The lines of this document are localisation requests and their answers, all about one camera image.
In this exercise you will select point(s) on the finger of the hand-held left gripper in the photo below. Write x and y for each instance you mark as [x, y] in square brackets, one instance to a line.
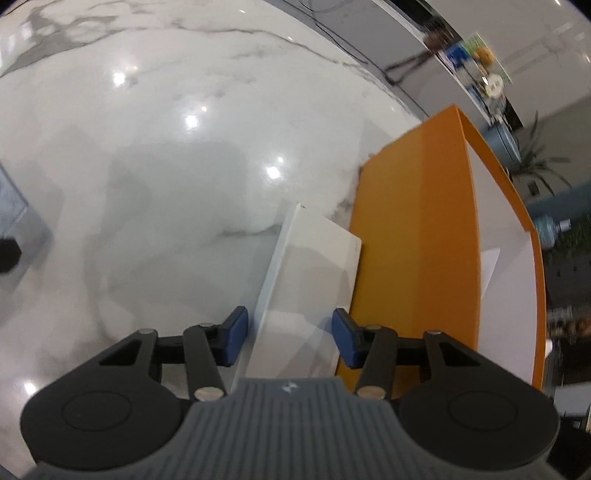
[8, 256]

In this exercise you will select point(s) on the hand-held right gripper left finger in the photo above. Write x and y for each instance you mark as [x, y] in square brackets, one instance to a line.
[235, 334]

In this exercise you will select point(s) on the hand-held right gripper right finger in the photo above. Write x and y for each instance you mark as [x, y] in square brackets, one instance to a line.
[344, 339]

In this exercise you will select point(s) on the clear plastic case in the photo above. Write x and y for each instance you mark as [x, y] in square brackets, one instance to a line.
[9, 207]

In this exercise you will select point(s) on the white box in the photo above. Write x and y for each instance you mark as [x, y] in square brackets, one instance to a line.
[304, 277]

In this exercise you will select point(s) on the orange cardboard box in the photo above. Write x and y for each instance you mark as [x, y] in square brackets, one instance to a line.
[415, 207]

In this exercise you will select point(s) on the blue water jug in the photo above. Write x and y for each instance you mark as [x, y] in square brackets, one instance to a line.
[551, 230]

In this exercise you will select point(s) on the grey metal trash can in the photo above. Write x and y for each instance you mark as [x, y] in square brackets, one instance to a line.
[505, 145]

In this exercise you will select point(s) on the long-leaf potted plant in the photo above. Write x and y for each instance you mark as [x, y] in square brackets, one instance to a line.
[538, 161]

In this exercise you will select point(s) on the black tripod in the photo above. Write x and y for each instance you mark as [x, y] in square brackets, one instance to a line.
[408, 64]

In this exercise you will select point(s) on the blue box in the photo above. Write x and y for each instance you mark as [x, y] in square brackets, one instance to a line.
[457, 56]

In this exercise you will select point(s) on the orange stuffed toy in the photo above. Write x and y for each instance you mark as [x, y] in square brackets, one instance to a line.
[485, 55]

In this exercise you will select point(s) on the green picture board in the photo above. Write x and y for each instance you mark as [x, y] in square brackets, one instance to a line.
[475, 42]

